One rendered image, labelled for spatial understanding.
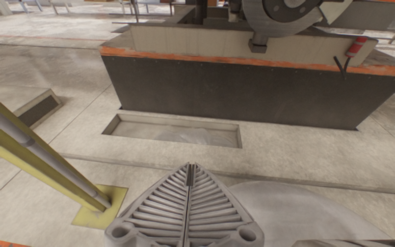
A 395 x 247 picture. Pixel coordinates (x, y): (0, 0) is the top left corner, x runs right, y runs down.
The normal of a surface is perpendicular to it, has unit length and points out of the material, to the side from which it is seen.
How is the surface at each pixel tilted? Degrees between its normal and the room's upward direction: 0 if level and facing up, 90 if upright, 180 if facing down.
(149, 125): 0
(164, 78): 90
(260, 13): 104
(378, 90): 90
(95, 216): 0
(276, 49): 90
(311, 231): 0
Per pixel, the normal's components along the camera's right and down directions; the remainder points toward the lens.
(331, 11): -0.11, 0.84
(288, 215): 0.00, 0.40
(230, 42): -0.11, 0.69
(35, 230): 0.03, -0.72
